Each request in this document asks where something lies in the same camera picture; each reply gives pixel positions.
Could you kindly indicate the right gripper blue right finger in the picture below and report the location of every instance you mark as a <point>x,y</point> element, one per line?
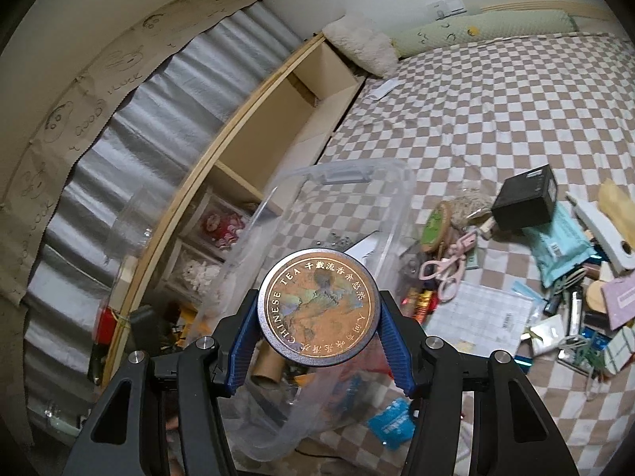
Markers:
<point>395,349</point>

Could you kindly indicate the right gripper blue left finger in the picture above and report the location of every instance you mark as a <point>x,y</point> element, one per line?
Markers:
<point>248,333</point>

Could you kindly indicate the round chinese tea tin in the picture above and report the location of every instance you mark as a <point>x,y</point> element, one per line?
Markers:
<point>318,307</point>

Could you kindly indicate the cardboard tube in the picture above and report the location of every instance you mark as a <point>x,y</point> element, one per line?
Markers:
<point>269,367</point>

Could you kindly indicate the pink scissors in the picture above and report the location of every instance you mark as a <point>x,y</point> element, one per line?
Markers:
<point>449,271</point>

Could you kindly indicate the white plush doll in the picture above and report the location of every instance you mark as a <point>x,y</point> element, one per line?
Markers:
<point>199,275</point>

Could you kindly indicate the white gridded zip bag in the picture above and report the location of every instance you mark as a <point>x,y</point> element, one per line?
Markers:
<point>480,320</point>

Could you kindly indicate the blue snack packet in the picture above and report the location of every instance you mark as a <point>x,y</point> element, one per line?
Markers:
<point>393,426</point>

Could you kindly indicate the round green wooden coaster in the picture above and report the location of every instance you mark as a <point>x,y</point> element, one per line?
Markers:
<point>436,227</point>

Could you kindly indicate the clear plastic storage bin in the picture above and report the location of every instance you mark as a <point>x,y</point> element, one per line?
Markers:
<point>323,242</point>

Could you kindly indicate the red dressed doll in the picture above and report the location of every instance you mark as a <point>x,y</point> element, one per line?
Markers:
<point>222,229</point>

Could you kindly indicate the wooden bedside shelf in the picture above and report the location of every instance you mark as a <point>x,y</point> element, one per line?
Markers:
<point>284,125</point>

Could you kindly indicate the black cardboard box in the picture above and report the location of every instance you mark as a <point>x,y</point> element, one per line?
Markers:
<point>526,200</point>

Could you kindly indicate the teal foil pouch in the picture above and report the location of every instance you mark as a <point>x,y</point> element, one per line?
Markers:
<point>559,246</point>

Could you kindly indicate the silver grey curtain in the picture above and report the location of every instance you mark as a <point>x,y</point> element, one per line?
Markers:
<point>150,144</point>

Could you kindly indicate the purple card box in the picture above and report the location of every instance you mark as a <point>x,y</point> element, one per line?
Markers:
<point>619,298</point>

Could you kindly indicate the checkered bed sheet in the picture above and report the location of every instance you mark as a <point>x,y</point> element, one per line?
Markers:
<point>487,111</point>

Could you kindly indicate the white remote control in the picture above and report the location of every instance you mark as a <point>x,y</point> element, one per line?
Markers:
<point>384,89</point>

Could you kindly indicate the white plastic scraper tool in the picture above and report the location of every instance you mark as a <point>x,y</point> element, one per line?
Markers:
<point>619,252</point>

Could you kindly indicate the yellow translucent plastic bottle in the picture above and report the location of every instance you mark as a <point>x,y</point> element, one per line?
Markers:
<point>619,208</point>

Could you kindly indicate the white fluffy pillow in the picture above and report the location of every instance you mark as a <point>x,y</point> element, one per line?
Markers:
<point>356,37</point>

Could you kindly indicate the brown paper valance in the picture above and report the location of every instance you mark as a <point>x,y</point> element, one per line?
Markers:
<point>78,116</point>

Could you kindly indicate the green long bolster pillow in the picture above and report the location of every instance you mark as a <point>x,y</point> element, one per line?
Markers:
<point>481,27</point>

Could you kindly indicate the white wall socket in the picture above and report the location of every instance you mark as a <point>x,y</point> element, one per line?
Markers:
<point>442,9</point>

